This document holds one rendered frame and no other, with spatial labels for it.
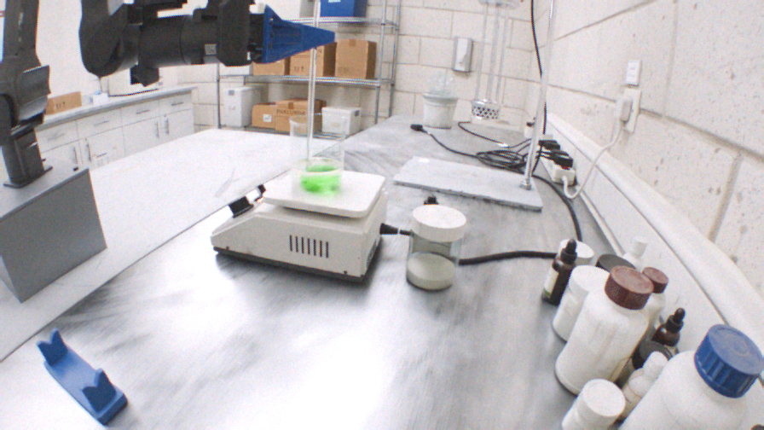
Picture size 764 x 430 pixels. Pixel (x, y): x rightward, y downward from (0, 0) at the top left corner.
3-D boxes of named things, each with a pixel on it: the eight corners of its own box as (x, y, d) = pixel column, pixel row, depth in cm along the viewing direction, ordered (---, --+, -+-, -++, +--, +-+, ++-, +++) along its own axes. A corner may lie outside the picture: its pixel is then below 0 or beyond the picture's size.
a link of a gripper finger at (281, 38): (261, 64, 30) (264, 2, 28) (266, 63, 33) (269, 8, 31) (334, 65, 31) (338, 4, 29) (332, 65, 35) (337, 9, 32)
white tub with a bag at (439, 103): (418, 120, 142) (423, 69, 133) (453, 124, 141) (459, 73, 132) (419, 127, 129) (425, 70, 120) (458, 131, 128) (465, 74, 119)
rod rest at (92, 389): (46, 370, 20) (29, 341, 18) (70, 350, 23) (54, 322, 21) (103, 427, 18) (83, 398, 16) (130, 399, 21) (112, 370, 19)
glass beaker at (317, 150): (307, 178, 44) (308, 111, 41) (353, 187, 42) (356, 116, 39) (274, 196, 38) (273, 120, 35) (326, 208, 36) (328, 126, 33)
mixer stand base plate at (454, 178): (390, 183, 69) (390, 178, 69) (412, 159, 87) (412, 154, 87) (543, 212, 63) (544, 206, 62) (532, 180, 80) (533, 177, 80)
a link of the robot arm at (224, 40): (153, 72, 24) (155, 0, 21) (213, 65, 40) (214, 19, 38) (245, 66, 25) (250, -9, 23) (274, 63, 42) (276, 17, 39)
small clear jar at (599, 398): (590, 408, 24) (613, 375, 22) (606, 443, 20) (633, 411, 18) (553, 414, 23) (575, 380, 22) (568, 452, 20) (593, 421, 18)
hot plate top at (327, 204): (258, 203, 37) (258, 195, 37) (301, 171, 48) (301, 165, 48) (365, 220, 36) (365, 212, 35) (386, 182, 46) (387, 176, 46)
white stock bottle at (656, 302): (645, 356, 29) (683, 290, 25) (610, 352, 30) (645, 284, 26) (634, 328, 33) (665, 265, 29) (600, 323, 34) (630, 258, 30)
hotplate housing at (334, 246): (210, 254, 41) (201, 195, 38) (258, 213, 53) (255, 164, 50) (382, 291, 38) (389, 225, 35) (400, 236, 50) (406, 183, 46)
